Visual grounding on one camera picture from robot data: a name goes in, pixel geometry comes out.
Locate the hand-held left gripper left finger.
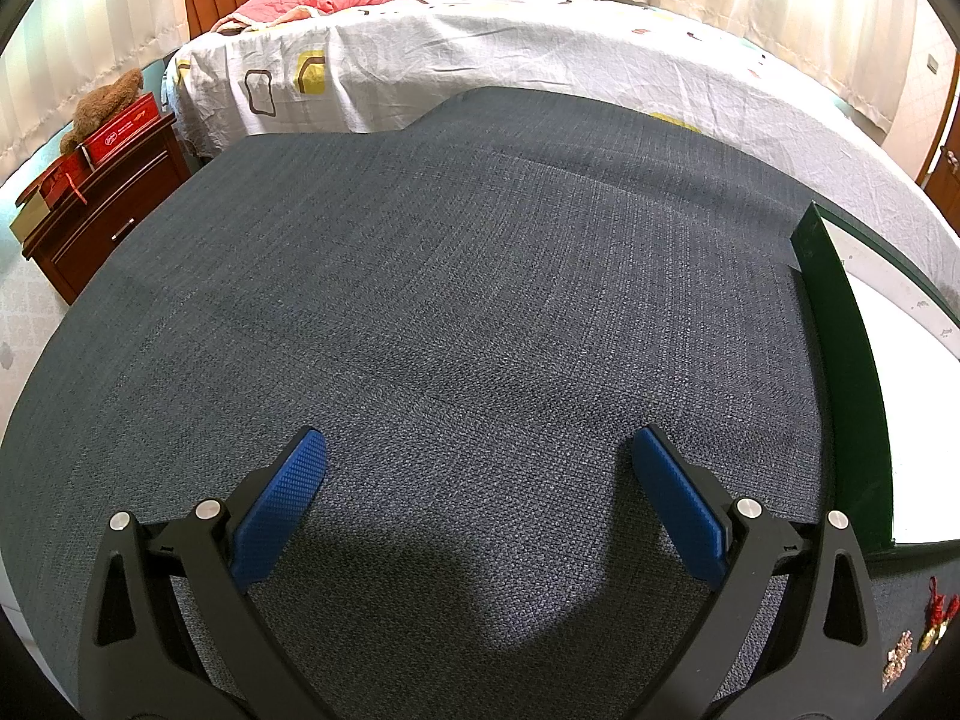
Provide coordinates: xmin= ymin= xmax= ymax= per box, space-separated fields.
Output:
xmin=77 ymin=426 xmax=331 ymax=720

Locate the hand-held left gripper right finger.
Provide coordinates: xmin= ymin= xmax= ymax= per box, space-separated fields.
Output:
xmin=630 ymin=425 xmax=886 ymax=720

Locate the green shallow cardboard box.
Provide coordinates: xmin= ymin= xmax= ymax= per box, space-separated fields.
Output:
xmin=791 ymin=201 xmax=960 ymax=557

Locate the rose gold chain bracelet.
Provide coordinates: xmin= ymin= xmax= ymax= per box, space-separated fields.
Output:
xmin=879 ymin=630 xmax=914 ymax=698

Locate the dark grey tablecloth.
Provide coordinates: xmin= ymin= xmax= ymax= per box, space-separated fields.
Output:
xmin=0 ymin=86 xmax=960 ymax=720

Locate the wooden nightstand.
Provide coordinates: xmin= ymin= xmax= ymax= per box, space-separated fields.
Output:
xmin=21 ymin=114 xmax=192 ymax=306

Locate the beige box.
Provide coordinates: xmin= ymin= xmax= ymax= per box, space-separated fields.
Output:
xmin=9 ymin=195 xmax=46 ymax=241

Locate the red gift box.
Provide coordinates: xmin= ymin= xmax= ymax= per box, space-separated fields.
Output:
xmin=82 ymin=94 xmax=162 ymax=166

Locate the brown wooden door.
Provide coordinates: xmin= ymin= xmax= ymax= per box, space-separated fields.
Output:
xmin=919 ymin=90 xmax=960 ymax=200

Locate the brown teddy bear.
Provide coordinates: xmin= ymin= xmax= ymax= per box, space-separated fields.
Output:
xmin=60 ymin=67 xmax=145 ymax=155

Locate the bed with patterned sheet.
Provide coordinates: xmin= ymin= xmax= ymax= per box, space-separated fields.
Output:
xmin=163 ymin=0 xmax=960 ymax=241

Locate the white sheer curtain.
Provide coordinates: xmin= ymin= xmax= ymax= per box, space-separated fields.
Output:
xmin=0 ymin=0 xmax=188 ymax=188

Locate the red cord large gold charm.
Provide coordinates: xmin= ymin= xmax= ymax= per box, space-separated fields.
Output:
xmin=919 ymin=576 xmax=960 ymax=652

